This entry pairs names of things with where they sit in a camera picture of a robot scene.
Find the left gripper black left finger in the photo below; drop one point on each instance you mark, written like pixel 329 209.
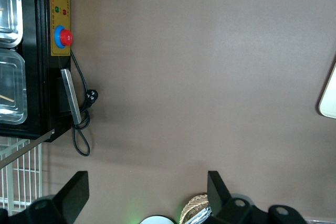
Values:
pixel 57 208

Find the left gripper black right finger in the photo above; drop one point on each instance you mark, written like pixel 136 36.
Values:
pixel 225 211

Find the cream plastic serving tray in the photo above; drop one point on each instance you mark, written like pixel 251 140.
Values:
pixel 329 95

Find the light woven wicker basket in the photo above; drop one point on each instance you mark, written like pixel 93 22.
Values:
pixel 193 203

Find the thin wooden stick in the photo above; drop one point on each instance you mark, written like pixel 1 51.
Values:
pixel 7 98

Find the black machine with yellow panel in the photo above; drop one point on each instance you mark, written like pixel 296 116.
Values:
pixel 36 77

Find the shiny metal container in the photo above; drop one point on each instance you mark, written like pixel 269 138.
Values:
pixel 13 77
pixel 10 3

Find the brown table cover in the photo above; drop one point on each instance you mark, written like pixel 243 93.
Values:
pixel 183 77

